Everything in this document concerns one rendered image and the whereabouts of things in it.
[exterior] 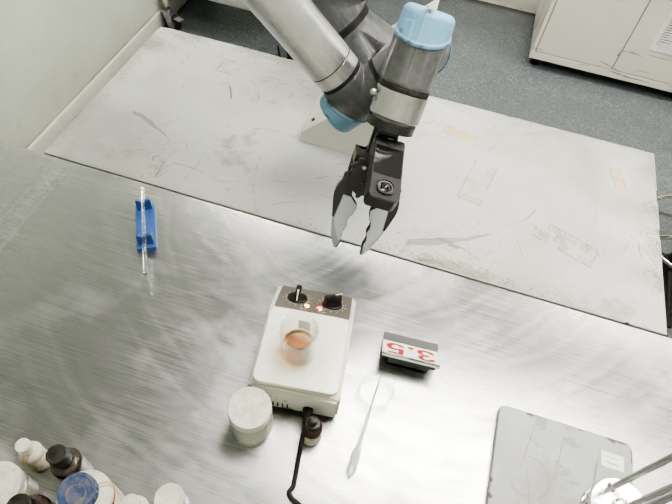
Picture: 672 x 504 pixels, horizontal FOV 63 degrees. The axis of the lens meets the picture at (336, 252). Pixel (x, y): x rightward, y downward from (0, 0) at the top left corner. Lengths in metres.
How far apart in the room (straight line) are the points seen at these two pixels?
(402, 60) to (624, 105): 2.55
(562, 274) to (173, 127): 0.82
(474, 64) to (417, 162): 2.02
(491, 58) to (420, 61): 2.48
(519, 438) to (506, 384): 0.09
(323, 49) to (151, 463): 0.63
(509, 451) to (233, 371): 0.42
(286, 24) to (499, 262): 0.55
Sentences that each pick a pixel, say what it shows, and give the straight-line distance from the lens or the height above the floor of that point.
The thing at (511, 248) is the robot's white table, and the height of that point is 0.90.
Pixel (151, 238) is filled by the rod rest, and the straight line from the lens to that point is 1.00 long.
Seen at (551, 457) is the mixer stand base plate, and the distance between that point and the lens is 0.91.
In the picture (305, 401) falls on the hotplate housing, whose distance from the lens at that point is 0.80.
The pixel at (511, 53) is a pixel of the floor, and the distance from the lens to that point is 3.34.
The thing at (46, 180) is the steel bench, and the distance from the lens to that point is 1.18.
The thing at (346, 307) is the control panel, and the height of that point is 0.95.
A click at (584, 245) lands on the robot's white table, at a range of 1.16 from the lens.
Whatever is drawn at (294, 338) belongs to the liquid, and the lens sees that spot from 0.77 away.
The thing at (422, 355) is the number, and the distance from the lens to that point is 0.89.
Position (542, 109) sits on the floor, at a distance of 3.01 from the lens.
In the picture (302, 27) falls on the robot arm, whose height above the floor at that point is 1.26.
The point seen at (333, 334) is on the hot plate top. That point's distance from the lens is 0.81.
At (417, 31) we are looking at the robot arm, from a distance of 0.78.
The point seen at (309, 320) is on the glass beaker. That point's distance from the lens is 0.75.
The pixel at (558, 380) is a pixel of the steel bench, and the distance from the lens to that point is 0.97.
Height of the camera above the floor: 1.70
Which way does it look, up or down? 53 degrees down
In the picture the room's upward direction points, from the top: 8 degrees clockwise
